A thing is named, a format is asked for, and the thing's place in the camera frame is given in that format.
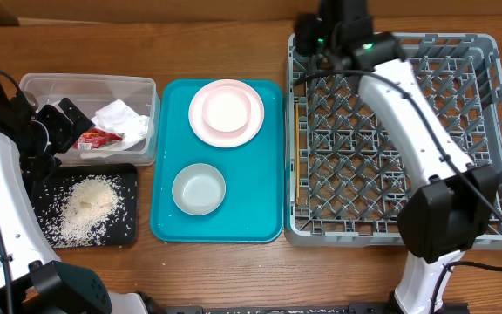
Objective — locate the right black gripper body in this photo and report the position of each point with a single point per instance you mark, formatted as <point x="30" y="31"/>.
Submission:
<point x="316" y="35"/>

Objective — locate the black tray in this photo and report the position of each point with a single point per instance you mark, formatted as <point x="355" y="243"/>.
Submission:
<point x="90" y="205"/>

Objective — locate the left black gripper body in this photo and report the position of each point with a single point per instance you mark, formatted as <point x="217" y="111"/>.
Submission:
<point x="44" y="139"/>

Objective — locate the wooden chopstick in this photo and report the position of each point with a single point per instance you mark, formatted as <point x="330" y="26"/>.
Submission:
<point x="297" y="155"/>

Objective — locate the grey bowl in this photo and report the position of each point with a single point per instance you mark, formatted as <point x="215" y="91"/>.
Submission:
<point x="198" y="189"/>

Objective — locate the pink bowl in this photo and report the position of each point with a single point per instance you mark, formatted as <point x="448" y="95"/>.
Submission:
<point x="226" y="109"/>

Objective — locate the clear plastic bin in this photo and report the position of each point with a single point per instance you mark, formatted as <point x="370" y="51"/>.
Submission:
<point x="93" y="92"/>

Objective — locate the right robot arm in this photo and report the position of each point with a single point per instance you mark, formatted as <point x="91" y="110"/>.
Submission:
<point x="451" y="199"/>

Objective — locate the pink plate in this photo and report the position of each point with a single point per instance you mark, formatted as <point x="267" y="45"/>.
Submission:
<point x="226" y="140"/>

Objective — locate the teal serving tray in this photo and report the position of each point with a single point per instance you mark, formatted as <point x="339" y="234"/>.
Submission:
<point x="252" y="209"/>

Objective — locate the red snack wrapper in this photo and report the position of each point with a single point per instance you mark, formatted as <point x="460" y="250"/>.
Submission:
<point x="96" y="138"/>

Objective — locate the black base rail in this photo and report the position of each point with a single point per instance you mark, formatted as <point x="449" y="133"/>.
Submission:
<point x="352" y="308"/>

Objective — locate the grey dishwasher rack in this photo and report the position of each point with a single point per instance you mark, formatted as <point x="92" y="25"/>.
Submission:
<point x="352" y="181"/>

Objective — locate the white napkin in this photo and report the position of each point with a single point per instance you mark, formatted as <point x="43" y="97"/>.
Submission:
<point x="118" y="117"/>

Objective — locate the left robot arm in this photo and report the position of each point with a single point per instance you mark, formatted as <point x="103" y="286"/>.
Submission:
<point x="32" y="277"/>

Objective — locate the white rice pile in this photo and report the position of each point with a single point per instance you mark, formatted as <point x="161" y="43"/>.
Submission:
<point x="87" y="209"/>

